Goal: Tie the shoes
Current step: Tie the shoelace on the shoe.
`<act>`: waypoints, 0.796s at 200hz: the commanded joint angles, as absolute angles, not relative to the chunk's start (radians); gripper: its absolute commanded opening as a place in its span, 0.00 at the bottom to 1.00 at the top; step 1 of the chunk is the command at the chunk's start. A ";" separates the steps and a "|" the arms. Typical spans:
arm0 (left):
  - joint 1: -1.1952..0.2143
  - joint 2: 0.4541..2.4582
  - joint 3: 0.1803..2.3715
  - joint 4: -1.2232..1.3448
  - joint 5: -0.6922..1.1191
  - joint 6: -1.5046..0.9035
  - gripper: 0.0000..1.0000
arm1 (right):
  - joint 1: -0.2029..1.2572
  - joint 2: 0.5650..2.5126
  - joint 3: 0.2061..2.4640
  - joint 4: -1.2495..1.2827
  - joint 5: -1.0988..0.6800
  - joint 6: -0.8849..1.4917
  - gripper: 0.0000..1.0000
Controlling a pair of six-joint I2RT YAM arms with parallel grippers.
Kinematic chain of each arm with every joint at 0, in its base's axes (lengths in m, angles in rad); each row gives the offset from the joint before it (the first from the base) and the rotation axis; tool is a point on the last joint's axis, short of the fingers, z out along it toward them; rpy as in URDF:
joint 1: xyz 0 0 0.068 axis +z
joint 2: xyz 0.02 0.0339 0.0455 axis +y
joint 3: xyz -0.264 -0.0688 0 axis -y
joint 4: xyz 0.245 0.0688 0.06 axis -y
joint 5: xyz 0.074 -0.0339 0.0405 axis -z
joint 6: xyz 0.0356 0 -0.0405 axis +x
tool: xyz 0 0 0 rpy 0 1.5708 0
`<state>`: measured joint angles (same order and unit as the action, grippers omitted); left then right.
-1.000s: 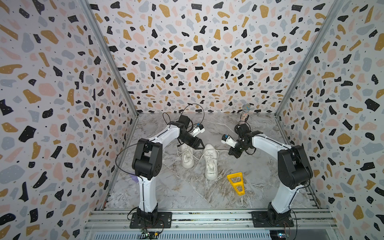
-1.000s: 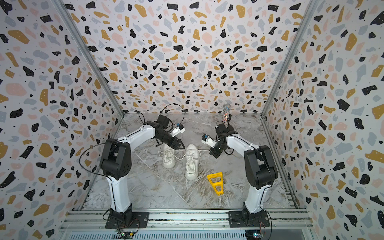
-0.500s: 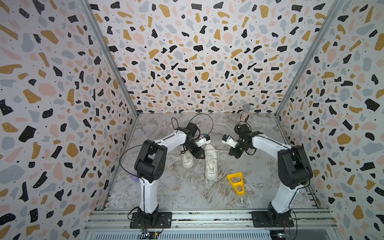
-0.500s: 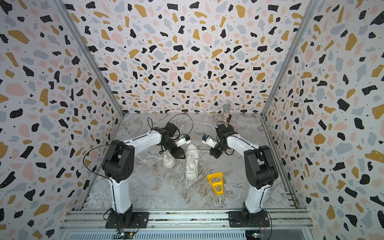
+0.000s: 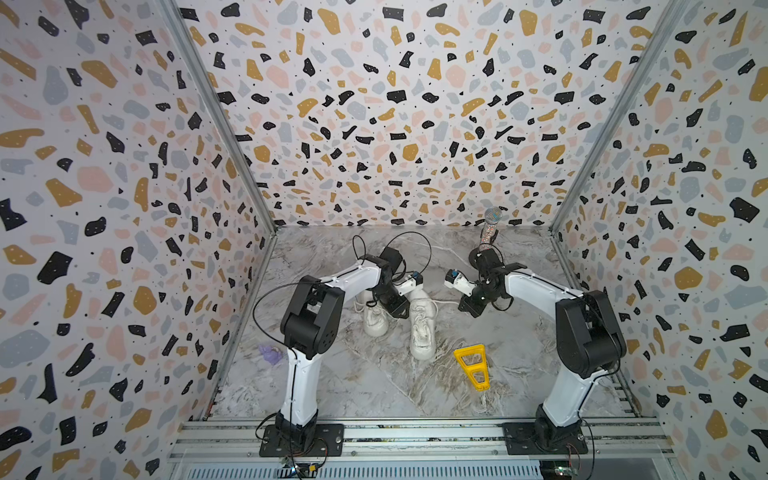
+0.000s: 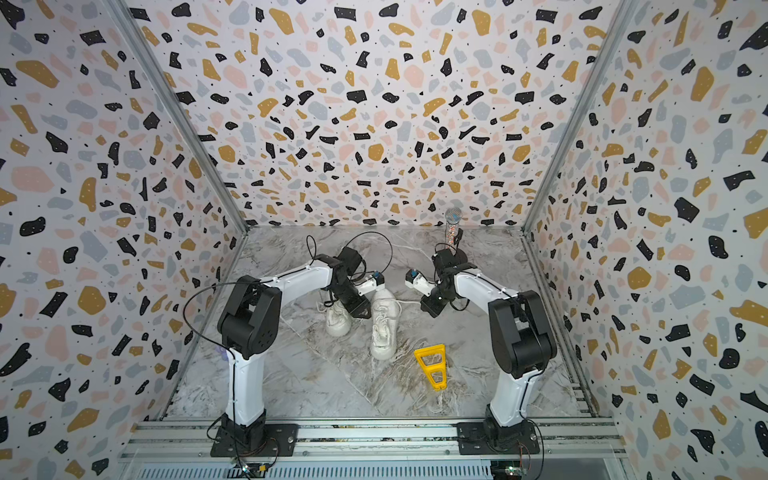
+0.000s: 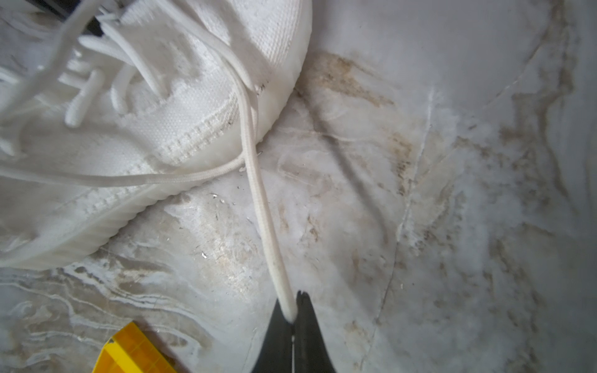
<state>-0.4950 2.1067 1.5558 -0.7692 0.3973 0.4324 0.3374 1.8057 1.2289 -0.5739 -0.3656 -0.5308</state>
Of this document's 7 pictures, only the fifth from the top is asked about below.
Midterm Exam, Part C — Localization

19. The white knit sneaker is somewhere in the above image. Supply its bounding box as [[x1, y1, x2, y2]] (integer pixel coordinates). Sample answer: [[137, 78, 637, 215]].
[[408, 290, 438, 361], [359, 312, 389, 338]]

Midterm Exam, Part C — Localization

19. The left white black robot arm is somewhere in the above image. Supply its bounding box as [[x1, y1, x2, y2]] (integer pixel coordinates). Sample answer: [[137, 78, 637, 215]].
[[274, 247, 423, 450]]

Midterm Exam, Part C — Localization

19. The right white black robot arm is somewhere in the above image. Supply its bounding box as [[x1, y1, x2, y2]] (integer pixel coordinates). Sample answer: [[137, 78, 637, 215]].
[[445, 248, 627, 449]]

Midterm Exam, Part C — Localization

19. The sprinkle tube on black base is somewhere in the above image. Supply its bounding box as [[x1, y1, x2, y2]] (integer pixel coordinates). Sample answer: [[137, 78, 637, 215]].
[[469, 206, 503, 268]]

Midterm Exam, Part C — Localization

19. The yellow plastic triangular stand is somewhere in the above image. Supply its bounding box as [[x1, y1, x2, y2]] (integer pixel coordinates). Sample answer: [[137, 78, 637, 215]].
[[453, 344, 490, 392]]

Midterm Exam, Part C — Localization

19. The purple toy figure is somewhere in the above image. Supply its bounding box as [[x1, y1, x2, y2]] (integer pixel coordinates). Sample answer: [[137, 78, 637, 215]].
[[258, 344, 284, 366]]

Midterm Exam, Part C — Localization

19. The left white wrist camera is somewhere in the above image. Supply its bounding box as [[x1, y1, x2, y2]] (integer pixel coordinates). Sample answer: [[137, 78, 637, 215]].
[[395, 271, 424, 296]]

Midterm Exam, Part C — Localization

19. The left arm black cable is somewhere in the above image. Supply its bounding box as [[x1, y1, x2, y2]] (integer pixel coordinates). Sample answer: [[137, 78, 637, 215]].
[[251, 230, 434, 480]]

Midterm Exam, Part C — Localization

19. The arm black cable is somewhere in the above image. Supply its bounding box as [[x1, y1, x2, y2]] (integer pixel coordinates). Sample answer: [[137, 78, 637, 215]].
[[251, 230, 434, 480], [473, 244, 625, 480]]

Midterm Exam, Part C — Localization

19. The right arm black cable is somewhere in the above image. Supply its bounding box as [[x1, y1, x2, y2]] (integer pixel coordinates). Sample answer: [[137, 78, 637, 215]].
[[473, 244, 625, 480]]

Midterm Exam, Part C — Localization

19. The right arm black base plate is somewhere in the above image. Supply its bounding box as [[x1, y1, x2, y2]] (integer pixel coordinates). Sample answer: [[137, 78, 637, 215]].
[[501, 421, 589, 456]]

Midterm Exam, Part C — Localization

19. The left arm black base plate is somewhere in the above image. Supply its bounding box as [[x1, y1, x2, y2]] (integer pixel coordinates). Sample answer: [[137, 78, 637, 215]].
[[259, 423, 345, 458]]

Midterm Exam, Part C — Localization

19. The front aluminium rail frame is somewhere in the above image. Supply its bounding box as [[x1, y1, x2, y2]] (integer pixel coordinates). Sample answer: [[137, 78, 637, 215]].
[[169, 417, 685, 479]]

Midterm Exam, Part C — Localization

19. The right aluminium corner post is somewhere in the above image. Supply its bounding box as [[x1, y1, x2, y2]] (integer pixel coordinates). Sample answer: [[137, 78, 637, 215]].
[[549, 0, 691, 234]]

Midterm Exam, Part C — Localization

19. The aluminium corner post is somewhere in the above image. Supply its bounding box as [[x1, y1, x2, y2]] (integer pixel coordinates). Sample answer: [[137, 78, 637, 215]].
[[549, 0, 691, 234], [153, 0, 278, 235]]

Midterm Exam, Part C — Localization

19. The left aluminium corner post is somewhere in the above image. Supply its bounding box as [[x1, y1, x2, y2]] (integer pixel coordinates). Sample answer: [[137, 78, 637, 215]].
[[153, 0, 278, 235]]

